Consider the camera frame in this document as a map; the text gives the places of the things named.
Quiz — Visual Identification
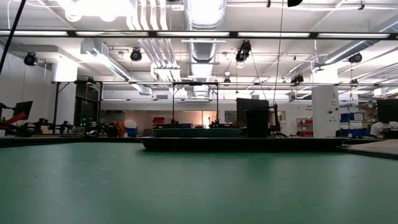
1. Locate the large black monitor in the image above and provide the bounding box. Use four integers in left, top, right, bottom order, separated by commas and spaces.
376, 98, 398, 123

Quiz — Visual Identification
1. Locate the black ceiling spotlight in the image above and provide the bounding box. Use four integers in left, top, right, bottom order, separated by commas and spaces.
129, 48, 143, 62
235, 40, 252, 62
24, 52, 38, 67
348, 52, 363, 64

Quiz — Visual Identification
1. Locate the black serving tray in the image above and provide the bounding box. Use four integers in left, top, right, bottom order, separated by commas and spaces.
139, 136, 346, 153

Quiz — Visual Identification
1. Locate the black background frame stand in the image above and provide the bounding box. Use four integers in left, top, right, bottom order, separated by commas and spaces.
172, 81, 220, 129

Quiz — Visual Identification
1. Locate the overhead LED light bar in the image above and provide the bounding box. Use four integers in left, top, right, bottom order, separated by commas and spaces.
0, 29, 398, 40

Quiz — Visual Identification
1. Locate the white building column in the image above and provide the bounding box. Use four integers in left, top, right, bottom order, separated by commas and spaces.
311, 85, 341, 138

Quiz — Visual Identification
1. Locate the green table mat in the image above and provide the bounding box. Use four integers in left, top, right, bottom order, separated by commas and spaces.
0, 141, 398, 224

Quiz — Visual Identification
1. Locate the tall black background frame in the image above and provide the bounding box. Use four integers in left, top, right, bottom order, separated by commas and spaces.
51, 80, 103, 134

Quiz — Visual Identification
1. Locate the small black monitor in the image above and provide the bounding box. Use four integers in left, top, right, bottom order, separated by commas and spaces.
12, 100, 34, 121

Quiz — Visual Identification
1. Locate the silver ceiling duct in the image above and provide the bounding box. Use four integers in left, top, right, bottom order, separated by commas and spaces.
183, 0, 228, 63

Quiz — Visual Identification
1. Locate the person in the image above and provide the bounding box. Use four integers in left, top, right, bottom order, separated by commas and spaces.
369, 120, 398, 140

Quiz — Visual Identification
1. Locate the shelf with red bins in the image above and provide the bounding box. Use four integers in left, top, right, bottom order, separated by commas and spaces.
297, 118, 314, 137

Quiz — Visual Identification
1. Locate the black cable upper left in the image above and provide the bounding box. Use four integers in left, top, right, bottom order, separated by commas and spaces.
0, 0, 28, 75

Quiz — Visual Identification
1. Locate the thin hanging cable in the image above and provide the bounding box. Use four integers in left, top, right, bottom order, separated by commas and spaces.
272, 0, 284, 106

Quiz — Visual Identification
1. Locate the black table frame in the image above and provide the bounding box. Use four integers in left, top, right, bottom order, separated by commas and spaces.
0, 136, 386, 149

